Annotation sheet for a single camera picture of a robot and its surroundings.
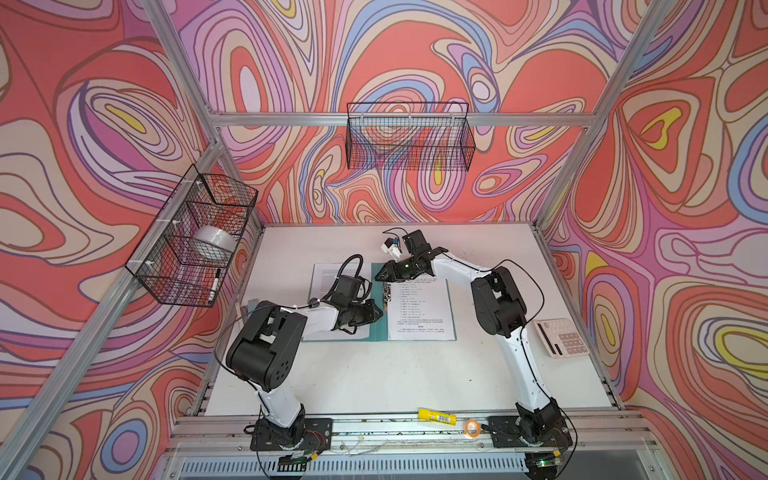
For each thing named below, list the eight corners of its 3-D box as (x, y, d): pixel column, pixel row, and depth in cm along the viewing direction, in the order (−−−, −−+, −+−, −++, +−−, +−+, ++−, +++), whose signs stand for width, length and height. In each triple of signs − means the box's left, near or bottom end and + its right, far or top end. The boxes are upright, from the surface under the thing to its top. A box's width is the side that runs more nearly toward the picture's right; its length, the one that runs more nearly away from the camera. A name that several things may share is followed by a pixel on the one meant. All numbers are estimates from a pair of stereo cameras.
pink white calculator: (551, 359, 87) (556, 355, 84) (534, 324, 94) (538, 319, 92) (584, 354, 88) (590, 350, 85) (564, 320, 95) (569, 315, 93)
